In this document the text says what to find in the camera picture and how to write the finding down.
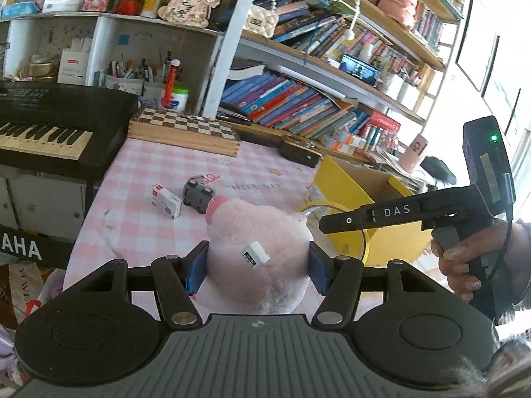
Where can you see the black rounded object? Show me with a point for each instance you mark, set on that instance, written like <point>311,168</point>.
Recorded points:
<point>437,170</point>

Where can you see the pile of papers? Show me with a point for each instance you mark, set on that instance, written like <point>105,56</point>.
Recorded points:
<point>390,161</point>

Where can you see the black framed picture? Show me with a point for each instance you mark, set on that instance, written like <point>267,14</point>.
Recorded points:
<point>477,49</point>

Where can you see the black electric keyboard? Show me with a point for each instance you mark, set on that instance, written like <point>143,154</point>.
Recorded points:
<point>62,107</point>

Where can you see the pink plush toy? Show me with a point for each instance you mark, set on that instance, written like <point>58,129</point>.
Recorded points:
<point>249,224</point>

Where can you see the white jar green lid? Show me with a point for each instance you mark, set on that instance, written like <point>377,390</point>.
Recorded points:
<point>179,99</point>

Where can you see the white shelf unit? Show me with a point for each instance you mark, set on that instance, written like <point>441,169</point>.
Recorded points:
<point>236,49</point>

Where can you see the white storage box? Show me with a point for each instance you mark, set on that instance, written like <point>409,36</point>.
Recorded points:
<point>400,91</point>

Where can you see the black panel white lettering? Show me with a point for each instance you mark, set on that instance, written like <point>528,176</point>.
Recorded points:
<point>25,248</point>

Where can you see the thick black book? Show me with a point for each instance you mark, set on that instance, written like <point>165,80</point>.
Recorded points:
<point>244,70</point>

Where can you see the pink patterned tin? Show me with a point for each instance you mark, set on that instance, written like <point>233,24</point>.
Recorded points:
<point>95,2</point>

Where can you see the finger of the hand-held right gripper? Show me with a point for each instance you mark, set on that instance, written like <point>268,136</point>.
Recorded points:
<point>352,220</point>

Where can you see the grey toy car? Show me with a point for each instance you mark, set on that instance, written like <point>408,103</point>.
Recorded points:
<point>199,192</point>

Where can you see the pink backpack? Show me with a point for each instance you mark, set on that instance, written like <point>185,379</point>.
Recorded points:
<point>398,4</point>

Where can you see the person's right forearm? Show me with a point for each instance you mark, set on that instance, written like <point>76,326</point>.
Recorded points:
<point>518,265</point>

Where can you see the pen holder with pens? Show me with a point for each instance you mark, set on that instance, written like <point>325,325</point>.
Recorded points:
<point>122,78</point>

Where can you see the grey fur clothing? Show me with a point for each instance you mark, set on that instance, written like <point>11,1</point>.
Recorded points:
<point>510,360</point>

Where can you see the white plug adapter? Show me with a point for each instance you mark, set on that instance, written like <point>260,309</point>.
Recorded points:
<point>259,253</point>

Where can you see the small white box red label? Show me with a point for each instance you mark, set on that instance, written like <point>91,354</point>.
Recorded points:
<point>166,201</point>

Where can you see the white quilted bag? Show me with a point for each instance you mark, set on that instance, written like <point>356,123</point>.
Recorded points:
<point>261,20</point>

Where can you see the row of assorted paperback books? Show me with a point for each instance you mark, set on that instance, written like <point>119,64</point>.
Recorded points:
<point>332,33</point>

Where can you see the pink checkered cloth desktop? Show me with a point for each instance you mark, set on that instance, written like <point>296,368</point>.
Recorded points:
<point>137,224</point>

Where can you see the brown paper bag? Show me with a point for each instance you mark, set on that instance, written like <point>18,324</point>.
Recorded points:
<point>12,294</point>

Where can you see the yellow cardboard box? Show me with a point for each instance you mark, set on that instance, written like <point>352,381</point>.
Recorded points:
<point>352,182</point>

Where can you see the row of colourful children's books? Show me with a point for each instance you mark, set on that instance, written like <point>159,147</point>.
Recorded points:
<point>290,103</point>

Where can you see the gold bowl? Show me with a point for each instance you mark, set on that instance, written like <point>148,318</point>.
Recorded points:
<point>41,70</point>

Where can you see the orange white small box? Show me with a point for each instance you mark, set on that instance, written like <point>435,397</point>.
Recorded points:
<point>350,137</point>
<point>336,145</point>

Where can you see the black hard case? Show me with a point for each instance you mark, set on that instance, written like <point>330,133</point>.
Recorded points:
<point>300,151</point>

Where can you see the red boxed book set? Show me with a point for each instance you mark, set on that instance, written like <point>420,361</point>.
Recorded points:
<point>386,126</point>

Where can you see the black tablet screen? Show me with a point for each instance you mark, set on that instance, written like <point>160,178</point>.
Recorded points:
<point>359,68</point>

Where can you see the person's right hand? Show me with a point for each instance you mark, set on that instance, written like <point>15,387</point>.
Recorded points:
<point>456,269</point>

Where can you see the wooden chessboard box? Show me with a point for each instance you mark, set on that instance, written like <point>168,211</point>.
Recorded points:
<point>182,126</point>

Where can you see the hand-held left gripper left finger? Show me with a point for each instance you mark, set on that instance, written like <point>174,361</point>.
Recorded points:
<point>198,269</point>

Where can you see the white cabinet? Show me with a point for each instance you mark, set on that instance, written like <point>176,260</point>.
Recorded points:
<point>45,203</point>

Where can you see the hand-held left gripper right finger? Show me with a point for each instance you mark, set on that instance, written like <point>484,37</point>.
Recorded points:
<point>319,271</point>

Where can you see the red white tube bottle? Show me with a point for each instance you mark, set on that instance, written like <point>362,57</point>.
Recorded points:
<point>171,87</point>

